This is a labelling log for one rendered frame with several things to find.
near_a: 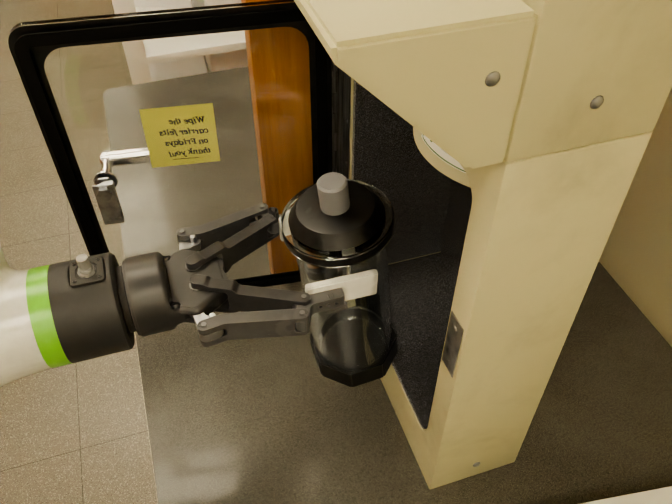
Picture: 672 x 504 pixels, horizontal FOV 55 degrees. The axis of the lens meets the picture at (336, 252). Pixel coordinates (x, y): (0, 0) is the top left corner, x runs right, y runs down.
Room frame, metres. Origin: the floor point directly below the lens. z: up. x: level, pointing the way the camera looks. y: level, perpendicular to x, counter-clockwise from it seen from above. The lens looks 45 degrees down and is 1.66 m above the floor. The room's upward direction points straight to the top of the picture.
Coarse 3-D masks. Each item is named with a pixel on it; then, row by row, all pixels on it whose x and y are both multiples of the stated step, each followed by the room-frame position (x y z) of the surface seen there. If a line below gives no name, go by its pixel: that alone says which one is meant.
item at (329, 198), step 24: (312, 192) 0.47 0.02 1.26; (336, 192) 0.44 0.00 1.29; (360, 192) 0.47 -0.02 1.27; (312, 216) 0.44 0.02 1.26; (336, 216) 0.44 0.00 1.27; (360, 216) 0.43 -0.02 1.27; (384, 216) 0.45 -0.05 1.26; (312, 240) 0.42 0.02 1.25; (336, 240) 0.41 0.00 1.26; (360, 240) 0.41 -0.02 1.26
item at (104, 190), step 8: (96, 184) 0.56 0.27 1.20; (104, 184) 0.55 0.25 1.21; (112, 184) 0.55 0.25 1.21; (96, 192) 0.55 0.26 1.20; (104, 192) 0.54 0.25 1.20; (112, 192) 0.55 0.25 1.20; (104, 200) 0.54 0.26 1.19; (112, 200) 0.55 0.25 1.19; (104, 208) 0.55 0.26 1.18; (112, 208) 0.55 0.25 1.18; (120, 208) 0.55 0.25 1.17; (104, 216) 0.55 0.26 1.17; (112, 216) 0.55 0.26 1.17; (120, 216) 0.55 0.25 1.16
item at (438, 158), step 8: (416, 136) 0.48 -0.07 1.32; (424, 136) 0.47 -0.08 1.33; (416, 144) 0.48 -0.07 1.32; (424, 144) 0.47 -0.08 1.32; (432, 144) 0.46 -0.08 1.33; (424, 152) 0.46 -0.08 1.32; (432, 152) 0.45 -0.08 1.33; (440, 152) 0.45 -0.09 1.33; (432, 160) 0.45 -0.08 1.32; (440, 160) 0.44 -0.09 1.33; (448, 160) 0.44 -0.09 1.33; (440, 168) 0.44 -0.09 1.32; (448, 168) 0.43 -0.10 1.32; (456, 168) 0.43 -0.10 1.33; (448, 176) 0.43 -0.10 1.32; (456, 176) 0.43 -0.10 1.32; (464, 176) 0.42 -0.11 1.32; (464, 184) 0.42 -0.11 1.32
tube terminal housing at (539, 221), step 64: (576, 0) 0.33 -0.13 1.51; (640, 0) 0.35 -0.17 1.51; (576, 64) 0.34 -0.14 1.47; (640, 64) 0.35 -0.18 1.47; (512, 128) 0.33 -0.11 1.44; (576, 128) 0.34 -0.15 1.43; (640, 128) 0.36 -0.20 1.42; (512, 192) 0.33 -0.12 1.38; (576, 192) 0.35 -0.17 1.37; (512, 256) 0.33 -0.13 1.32; (576, 256) 0.35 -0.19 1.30; (512, 320) 0.34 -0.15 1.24; (384, 384) 0.46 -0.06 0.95; (448, 384) 0.33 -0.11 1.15; (512, 384) 0.35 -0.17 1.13; (448, 448) 0.33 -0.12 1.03; (512, 448) 0.36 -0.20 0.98
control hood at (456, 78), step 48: (336, 0) 0.34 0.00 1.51; (384, 0) 0.34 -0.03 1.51; (432, 0) 0.34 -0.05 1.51; (480, 0) 0.34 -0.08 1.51; (336, 48) 0.29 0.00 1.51; (384, 48) 0.30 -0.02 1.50; (432, 48) 0.31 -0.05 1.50; (480, 48) 0.32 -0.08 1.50; (528, 48) 0.33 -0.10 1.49; (384, 96) 0.30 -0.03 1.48; (432, 96) 0.31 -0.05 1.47; (480, 96) 0.32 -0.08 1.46; (480, 144) 0.32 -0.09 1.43
